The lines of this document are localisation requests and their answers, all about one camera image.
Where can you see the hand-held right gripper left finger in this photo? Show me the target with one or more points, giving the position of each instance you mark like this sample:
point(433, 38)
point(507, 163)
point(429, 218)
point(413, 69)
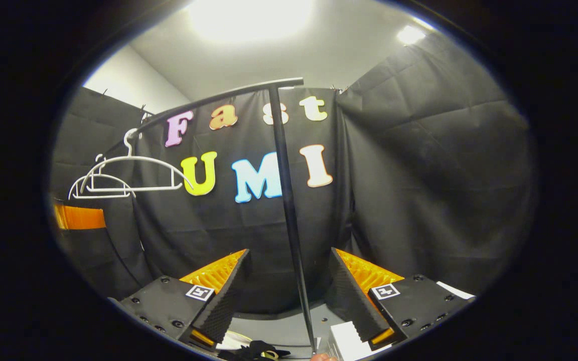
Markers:
point(229, 301)

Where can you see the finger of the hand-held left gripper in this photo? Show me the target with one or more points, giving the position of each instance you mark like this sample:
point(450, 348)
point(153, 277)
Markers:
point(81, 218)

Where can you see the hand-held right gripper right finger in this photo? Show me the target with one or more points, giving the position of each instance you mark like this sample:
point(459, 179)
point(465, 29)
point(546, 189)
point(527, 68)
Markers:
point(351, 301)

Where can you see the black knit garment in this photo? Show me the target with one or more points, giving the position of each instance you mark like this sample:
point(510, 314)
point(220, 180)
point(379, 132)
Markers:
point(249, 351)

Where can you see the white plastic clothes hanger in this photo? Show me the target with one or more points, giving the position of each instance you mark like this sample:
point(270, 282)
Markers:
point(143, 189)
point(103, 196)

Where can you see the black metal clothes rack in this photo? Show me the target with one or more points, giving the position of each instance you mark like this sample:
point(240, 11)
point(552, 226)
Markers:
point(288, 200)

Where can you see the white box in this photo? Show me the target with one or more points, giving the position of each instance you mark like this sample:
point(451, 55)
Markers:
point(354, 341)

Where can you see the black backdrop cloth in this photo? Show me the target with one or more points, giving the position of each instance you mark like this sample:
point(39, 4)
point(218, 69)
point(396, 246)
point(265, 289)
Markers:
point(419, 175)

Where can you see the ceiling light panel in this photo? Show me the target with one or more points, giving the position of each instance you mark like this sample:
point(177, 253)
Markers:
point(411, 35)
point(251, 17)

